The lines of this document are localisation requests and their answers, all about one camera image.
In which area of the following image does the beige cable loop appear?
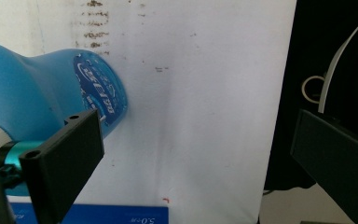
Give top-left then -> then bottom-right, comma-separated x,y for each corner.
301,75 -> 326,105

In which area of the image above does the blue plastic bottle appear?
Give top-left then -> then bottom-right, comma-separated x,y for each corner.
0,42 -> 129,144

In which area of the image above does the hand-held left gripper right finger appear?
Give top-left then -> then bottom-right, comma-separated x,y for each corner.
290,108 -> 358,224

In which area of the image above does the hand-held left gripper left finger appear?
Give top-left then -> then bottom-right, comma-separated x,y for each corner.
19,108 -> 105,224

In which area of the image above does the white flat cable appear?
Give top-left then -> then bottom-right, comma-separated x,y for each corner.
318,7 -> 358,115

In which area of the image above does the blue and white box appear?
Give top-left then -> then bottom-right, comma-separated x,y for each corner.
7,195 -> 170,224

